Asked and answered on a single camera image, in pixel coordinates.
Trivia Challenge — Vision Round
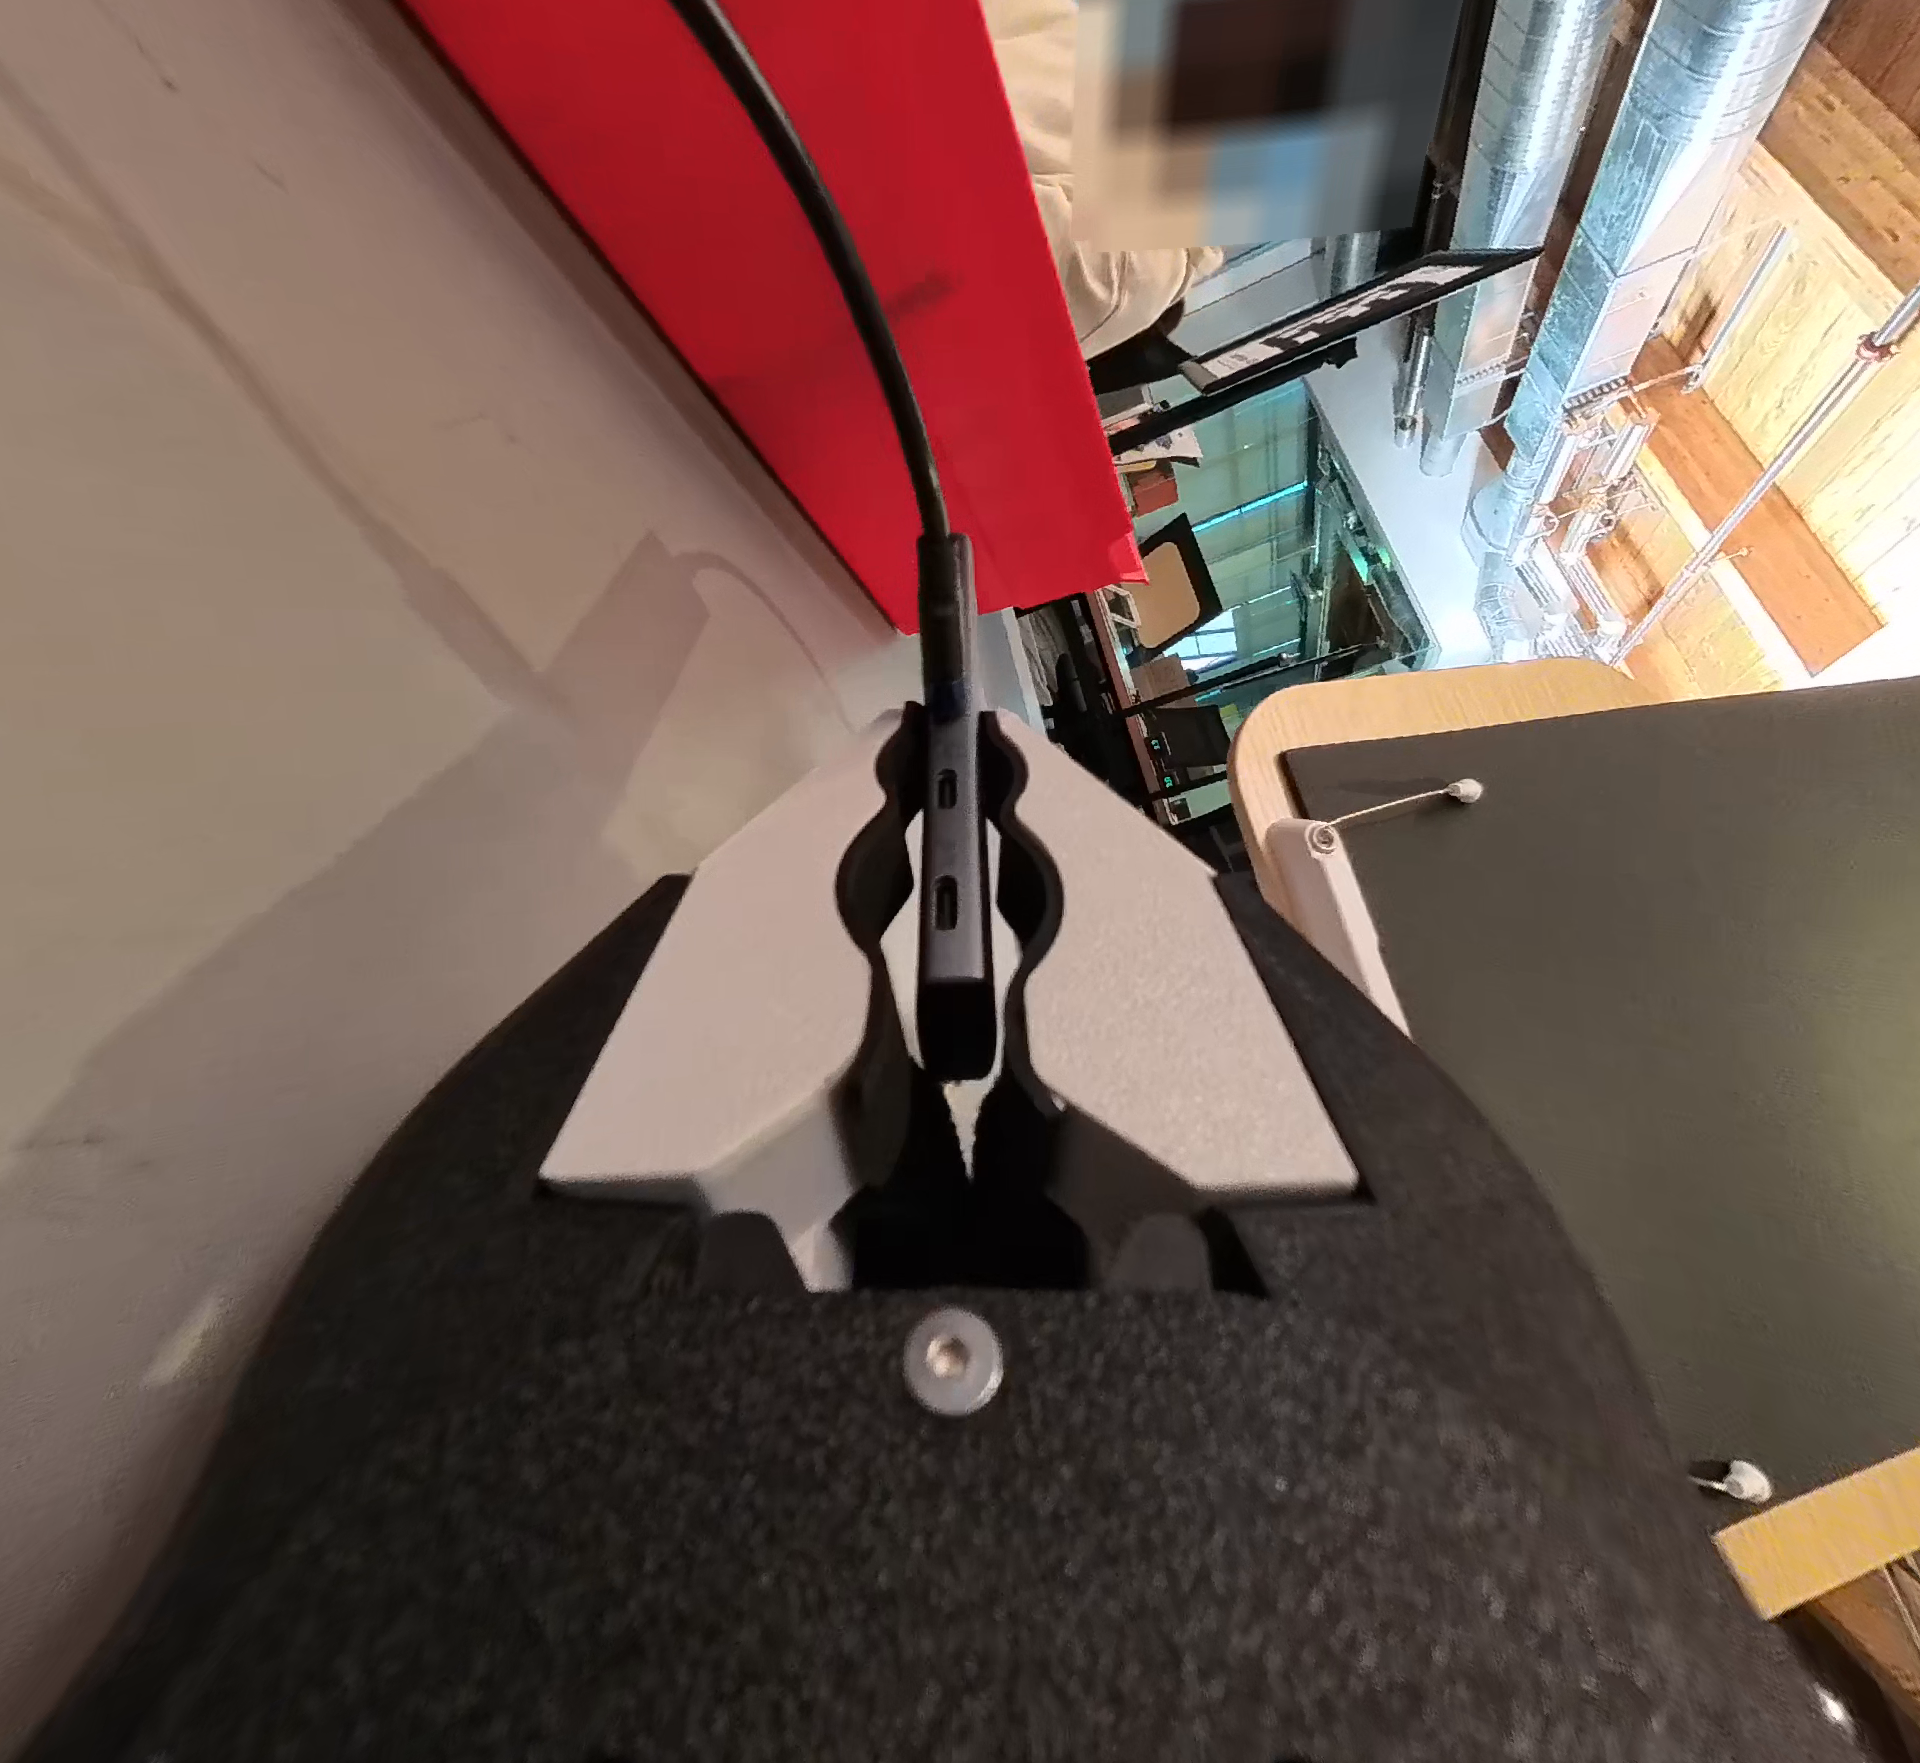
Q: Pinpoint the white bracket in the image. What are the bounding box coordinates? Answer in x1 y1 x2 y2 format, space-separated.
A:
1264 814 1412 1037

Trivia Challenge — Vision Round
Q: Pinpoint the black hub cable grey plug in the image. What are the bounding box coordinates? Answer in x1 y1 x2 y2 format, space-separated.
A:
545 0 980 721

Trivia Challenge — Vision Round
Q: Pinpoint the person's cream sweater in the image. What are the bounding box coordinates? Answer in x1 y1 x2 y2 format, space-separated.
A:
968 0 1225 358

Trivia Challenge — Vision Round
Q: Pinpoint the red storage box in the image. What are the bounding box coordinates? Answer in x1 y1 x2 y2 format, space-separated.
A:
277 0 1149 639

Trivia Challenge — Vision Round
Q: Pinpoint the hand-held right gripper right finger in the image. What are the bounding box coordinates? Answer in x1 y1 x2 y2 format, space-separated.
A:
973 709 1363 1220

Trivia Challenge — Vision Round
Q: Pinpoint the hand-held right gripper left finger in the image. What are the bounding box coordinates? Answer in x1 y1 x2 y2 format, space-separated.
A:
536 704 964 1296

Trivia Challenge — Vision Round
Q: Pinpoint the metal ceiling pipe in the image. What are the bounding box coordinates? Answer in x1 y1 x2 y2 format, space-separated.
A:
1611 283 1920 670

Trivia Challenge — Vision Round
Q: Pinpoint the brown chair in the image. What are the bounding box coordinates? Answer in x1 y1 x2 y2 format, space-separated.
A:
1128 514 1225 661

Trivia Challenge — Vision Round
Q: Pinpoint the black panel wooden frame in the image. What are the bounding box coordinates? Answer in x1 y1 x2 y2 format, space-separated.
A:
1226 661 1920 1620

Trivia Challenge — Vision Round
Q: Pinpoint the large silver ventilation duct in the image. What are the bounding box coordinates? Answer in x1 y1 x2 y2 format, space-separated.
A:
1499 0 1914 474

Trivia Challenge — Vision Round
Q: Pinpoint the grey usb hub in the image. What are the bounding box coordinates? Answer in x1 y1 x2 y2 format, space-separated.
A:
876 709 1027 1084

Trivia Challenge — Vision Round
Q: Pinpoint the black hanging sign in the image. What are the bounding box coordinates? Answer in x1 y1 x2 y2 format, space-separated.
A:
1183 245 1548 392

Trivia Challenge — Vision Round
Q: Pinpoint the white desk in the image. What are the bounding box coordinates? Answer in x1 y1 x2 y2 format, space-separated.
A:
0 0 1246 1727

